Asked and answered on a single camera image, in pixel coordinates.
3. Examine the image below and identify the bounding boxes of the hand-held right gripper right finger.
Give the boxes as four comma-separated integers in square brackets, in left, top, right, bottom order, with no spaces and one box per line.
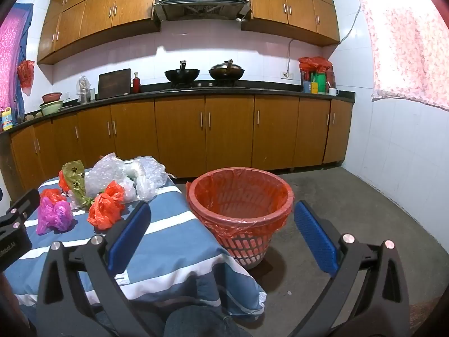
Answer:
[289,199,411,337]

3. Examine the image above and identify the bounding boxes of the jar wrapped in clear bag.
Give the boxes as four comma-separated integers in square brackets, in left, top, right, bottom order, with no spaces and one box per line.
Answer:
[76,75,92,105]

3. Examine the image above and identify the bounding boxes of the olive paw print plastic bag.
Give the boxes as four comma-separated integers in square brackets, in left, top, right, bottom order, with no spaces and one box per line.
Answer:
[62,160,95,209]

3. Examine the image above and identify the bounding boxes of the white wall cable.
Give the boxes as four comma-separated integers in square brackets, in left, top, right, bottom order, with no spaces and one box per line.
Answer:
[286,5,362,74]

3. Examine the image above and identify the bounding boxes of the black wok with lid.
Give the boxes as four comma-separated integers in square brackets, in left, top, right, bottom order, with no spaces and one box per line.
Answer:
[208,59,245,83]

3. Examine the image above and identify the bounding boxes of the red plastic lattice waste basket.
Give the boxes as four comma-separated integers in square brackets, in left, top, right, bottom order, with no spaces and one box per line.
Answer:
[186,168,294,270]

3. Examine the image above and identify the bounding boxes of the black open wok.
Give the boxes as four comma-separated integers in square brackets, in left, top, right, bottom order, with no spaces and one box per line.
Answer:
[164,60,201,84]

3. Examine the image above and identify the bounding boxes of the person's dark trouser leg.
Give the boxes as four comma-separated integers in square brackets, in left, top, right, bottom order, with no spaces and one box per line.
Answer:
[164,304,254,337]

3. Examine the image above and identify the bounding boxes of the crumpled purple plastic bag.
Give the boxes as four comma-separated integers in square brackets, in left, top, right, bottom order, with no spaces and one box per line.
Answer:
[36,198,75,236]

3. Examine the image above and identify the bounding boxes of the pink floral window curtain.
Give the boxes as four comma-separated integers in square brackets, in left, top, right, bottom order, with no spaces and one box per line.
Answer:
[354,0,449,111]

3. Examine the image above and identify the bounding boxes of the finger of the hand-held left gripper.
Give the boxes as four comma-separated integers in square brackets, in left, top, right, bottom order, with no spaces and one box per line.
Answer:
[6,188,41,224]

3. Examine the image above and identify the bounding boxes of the hanging red plastic bag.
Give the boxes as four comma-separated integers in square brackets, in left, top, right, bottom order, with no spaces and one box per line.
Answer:
[17,60,36,96]

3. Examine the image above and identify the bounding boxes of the gas stove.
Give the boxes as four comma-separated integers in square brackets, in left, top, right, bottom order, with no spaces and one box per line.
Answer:
[170,80,247,89]

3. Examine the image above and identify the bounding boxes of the pink and blue hanging cloth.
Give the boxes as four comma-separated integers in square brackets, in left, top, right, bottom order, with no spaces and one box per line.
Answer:
[0,3,34,113]

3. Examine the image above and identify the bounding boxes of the dark wooden cutting board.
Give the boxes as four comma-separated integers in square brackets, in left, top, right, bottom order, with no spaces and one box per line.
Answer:
[97,68,132,100]

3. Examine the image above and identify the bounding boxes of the blue white striped tablecloth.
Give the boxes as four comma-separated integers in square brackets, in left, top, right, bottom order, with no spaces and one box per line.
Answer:
[3,174,267,319]

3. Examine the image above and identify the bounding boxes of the red plastic bin liner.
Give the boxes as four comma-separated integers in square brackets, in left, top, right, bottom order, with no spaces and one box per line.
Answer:
[186,168,294,251]

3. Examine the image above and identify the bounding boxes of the wooden upper wall cabinet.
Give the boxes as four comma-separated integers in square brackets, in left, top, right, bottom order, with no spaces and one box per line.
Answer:
[241,0,341,47]
[37,0,161,65]

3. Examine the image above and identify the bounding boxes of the wooden base kitchen cabinets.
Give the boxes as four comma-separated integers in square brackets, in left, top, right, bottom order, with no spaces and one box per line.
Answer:
[0,82,356,191]

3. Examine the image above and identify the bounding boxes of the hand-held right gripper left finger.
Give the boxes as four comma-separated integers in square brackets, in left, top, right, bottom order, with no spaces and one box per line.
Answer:
[36,200,152,337]

